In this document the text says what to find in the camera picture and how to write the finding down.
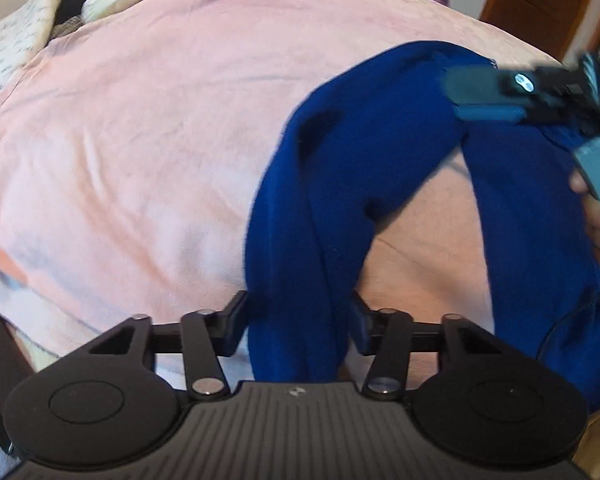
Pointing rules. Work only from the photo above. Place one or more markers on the pink blanket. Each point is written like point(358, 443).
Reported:
point(130, 150)

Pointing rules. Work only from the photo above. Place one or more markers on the white patterned bedding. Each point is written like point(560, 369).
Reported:
point(15, 45)

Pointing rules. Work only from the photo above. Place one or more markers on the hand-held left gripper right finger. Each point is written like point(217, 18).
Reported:
point(361, 329)

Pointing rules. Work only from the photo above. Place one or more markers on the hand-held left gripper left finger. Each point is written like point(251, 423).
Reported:
point(236, 322)

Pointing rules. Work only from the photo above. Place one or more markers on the blue knit garment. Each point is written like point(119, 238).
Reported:
point(430, 200)

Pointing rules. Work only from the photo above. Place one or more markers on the brown wooden door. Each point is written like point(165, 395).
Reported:
point(535, 5)

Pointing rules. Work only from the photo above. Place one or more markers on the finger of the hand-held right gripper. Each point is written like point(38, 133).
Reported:
point(490, 112)
point(480, 84)

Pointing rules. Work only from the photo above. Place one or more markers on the white bed sheet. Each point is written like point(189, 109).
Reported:
point(35, 310)

